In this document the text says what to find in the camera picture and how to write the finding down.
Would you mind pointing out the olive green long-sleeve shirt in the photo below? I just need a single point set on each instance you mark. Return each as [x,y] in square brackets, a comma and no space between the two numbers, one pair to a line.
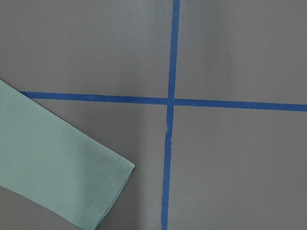
[50,162]

